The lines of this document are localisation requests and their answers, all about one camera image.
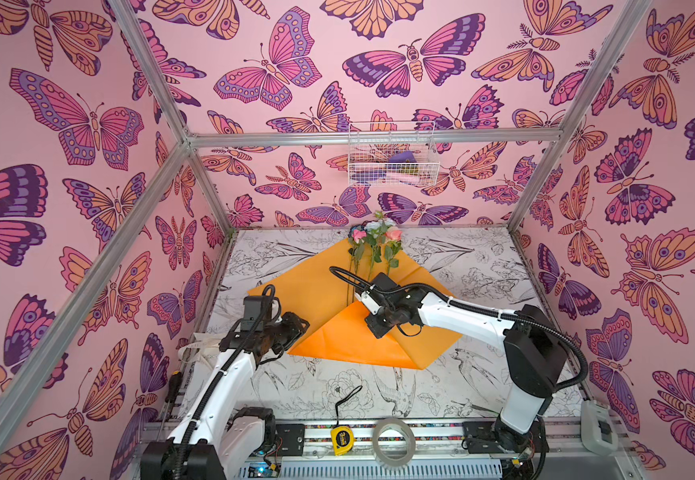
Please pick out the white wire basket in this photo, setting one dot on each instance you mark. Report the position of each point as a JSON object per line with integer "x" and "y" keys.
{"x": 383, "y": 156}

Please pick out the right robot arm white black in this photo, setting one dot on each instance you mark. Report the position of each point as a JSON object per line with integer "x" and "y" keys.
{"x": 541, "y": 360}

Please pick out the orange wrapping paper sheet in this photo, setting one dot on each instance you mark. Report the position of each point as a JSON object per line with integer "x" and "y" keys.
{"x": 337, "y": 329}

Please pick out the white fake rose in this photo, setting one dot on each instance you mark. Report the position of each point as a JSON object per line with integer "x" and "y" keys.
{"x": 376, "y": 230}

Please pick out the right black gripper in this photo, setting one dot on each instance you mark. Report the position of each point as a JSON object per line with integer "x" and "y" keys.
{"x": 380, "y": 316}

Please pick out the grey plastic clamp device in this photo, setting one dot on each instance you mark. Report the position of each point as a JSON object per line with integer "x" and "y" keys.
{"x": 597, "y": 433}

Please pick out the green circuit board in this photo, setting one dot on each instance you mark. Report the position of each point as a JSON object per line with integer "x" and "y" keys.
{"x": 262, "y": 470}

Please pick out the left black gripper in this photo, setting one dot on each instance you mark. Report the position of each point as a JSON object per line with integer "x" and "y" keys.
{"x": 292, "y": 327}

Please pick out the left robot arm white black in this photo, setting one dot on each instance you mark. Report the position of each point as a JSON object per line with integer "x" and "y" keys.
{"x": 214, "y": 439}

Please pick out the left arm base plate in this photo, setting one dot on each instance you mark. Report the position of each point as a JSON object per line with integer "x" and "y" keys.
{"x": 282, "y": 440}

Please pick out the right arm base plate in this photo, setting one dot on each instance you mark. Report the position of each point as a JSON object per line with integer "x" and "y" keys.
{"x": 484, "y": 436}

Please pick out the yellow tape measure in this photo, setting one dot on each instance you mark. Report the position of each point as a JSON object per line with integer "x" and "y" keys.
{"x": 342, "y": 437}

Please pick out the small pink fake rose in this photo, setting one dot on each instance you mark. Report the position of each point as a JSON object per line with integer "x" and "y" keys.
{"x": 356, "y": 258}

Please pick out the clear tape roll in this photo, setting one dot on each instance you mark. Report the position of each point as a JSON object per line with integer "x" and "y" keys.
{"x": 393, "y": 443}

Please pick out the black screwdriver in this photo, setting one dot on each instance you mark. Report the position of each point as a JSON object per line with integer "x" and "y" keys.
{"x": 174, "y": 384}

